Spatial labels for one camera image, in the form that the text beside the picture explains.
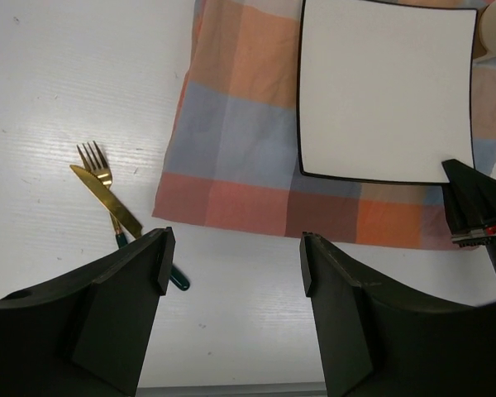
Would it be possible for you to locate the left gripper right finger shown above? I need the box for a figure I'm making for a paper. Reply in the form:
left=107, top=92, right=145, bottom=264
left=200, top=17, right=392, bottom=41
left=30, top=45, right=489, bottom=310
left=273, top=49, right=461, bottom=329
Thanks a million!
left=300, top=232, right=496, bottom=396

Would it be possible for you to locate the gold knife green handle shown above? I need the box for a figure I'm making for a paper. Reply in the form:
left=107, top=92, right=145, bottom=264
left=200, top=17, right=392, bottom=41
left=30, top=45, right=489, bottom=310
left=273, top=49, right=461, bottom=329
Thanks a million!
left=69, top=164, right=192, bottom=293

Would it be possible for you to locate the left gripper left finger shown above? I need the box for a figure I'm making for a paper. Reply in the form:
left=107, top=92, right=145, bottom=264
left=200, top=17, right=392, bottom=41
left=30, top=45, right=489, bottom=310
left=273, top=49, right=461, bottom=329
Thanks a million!
left=0, top=227, right=175, bottom=396

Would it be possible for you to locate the square white plate black rim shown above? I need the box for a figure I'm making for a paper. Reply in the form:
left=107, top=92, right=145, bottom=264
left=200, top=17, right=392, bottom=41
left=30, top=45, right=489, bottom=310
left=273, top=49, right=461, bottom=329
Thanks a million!
left=297, top=1, right=477, bottom=184

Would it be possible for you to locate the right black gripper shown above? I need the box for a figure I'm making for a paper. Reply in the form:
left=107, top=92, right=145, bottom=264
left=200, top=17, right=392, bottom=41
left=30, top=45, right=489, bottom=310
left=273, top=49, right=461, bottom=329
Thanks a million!
left=441, top=160, right=496, bottom=274

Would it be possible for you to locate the gold fork green handle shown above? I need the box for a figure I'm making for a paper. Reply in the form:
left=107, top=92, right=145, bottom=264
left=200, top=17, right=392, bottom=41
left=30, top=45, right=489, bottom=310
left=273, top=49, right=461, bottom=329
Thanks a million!
left=76, top=141, right=128, bottom=248

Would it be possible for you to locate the checkered orange blue cloth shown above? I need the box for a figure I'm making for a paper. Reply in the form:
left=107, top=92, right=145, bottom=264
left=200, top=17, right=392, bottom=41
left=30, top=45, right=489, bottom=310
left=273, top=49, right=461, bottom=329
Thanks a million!
left=153, top=1, right=496, bottom=250

